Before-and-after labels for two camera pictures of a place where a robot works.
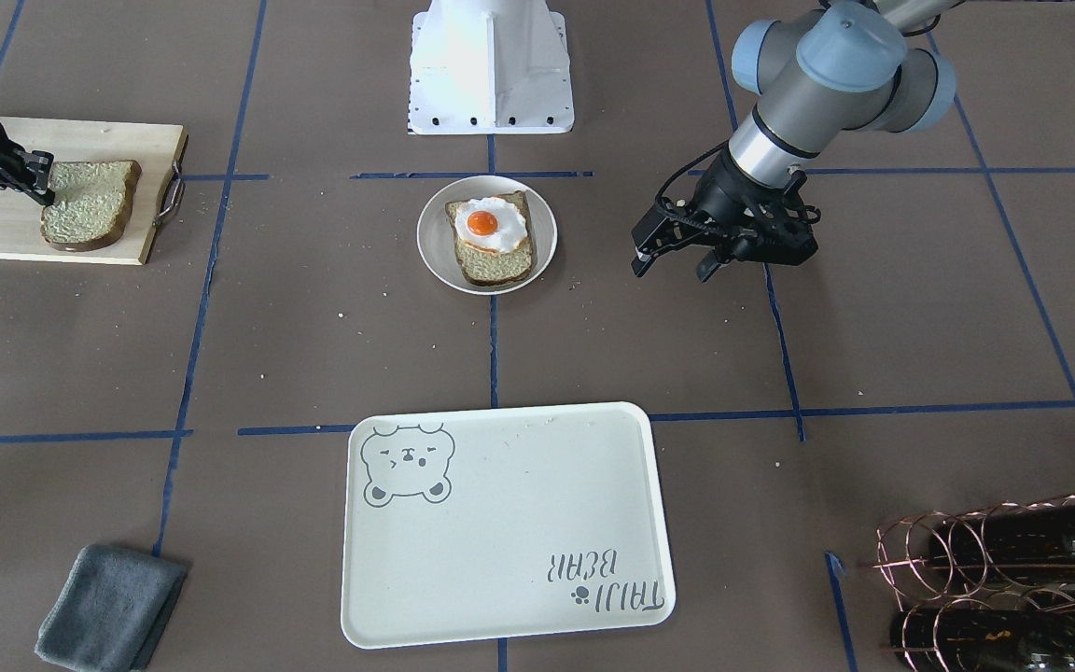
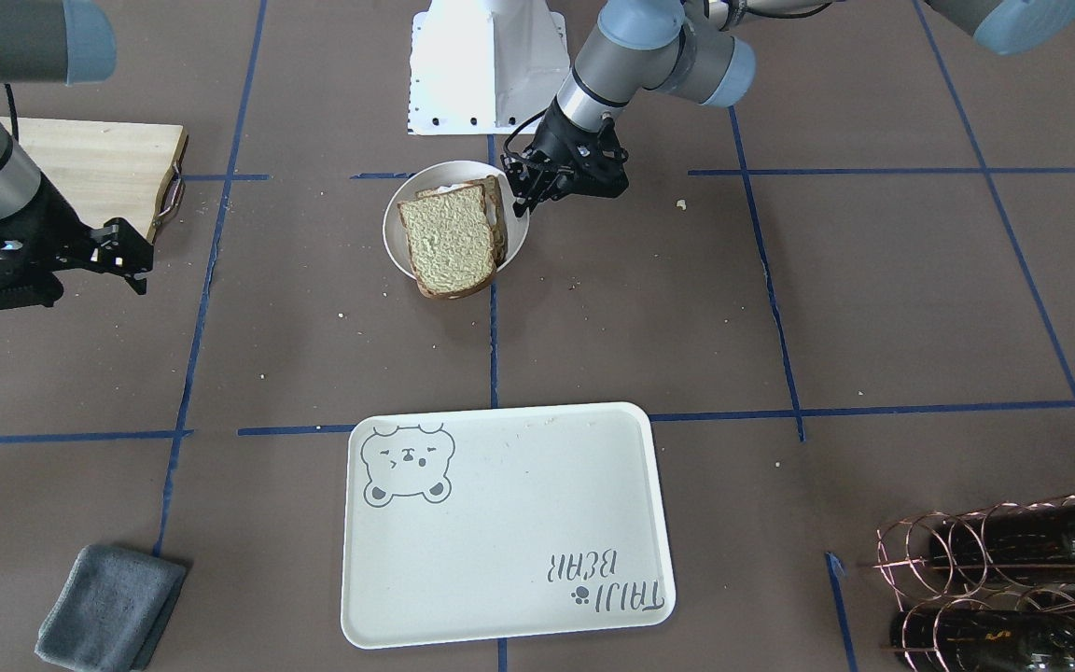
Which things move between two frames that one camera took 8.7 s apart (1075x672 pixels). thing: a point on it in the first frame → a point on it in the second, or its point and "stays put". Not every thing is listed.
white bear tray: (474, 524) stays put
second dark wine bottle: (943, 639) stays put
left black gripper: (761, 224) → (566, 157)
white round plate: (487, 234) → (439, 174)
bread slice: (92, 201) → (450, 241)
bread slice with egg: (481, 267) → (495, 210)
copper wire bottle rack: (1044, 586) stays put
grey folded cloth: (112, 611) stays put
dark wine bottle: (1073, 539) stays put
